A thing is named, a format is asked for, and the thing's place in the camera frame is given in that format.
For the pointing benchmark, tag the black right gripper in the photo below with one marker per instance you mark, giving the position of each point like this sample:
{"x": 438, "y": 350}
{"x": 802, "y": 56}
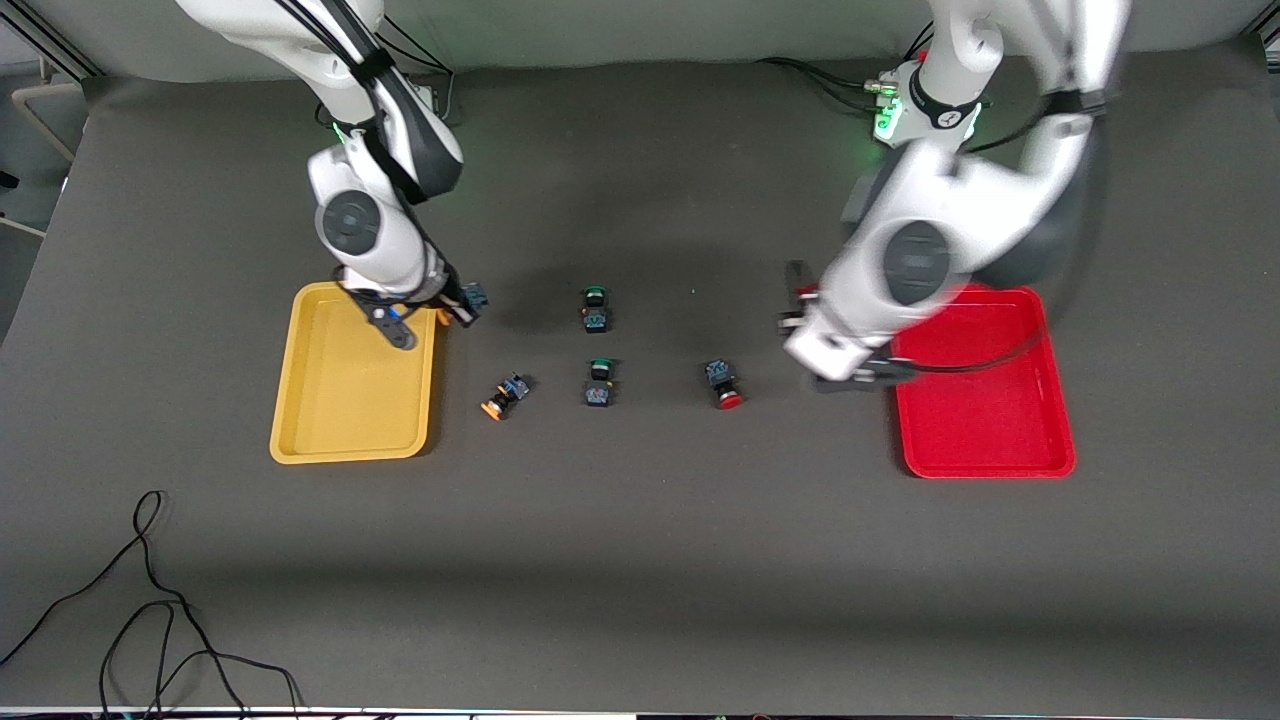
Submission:
{"x": 449, "y": 289}

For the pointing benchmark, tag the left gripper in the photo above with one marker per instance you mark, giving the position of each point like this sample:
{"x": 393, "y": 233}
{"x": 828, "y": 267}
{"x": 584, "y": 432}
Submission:
{"x": 800, "y": 298}

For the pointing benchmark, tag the red push button switch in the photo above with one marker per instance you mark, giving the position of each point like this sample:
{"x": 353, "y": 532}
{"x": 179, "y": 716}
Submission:
{"x": 806, "y": 293}
{"x": 720, "y": 378}

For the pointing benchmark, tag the yellow push button switch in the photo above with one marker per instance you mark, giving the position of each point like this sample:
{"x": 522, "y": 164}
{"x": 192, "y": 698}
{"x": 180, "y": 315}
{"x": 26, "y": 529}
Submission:
{"x": 476, "y": 297}
{"x": 510, "y": 390}

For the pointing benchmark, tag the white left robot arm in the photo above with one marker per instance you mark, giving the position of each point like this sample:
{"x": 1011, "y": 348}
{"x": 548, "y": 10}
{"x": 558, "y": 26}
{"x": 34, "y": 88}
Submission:
{"x": 920, "y": 260}

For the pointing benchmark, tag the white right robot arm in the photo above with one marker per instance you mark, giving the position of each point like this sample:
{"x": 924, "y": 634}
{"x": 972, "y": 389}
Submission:
{"x": 360, "y": 225}

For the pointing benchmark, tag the yellow plastic tray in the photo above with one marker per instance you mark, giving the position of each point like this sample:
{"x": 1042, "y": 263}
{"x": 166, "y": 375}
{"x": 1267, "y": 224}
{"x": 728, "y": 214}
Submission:
{"x": 340, "y": 400}

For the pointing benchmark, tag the red plastic tray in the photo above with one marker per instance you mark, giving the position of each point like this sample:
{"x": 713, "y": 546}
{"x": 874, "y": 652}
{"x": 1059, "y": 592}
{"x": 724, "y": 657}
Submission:
{"x": 990, "y": 420}

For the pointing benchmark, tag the dark grey table cloth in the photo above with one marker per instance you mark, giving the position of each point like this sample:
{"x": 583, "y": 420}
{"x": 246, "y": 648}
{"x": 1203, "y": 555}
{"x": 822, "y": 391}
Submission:
{"x": 640, "y": 550}

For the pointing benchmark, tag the green push button switch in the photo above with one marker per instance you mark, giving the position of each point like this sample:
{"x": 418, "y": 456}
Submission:
{"x": 598, "y": 392}
{"x": 595, "y": 318}

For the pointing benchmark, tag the beige metal frame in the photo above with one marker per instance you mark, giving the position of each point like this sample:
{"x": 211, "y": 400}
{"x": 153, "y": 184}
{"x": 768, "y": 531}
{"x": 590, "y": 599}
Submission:
{"x": 30, "y": 110}

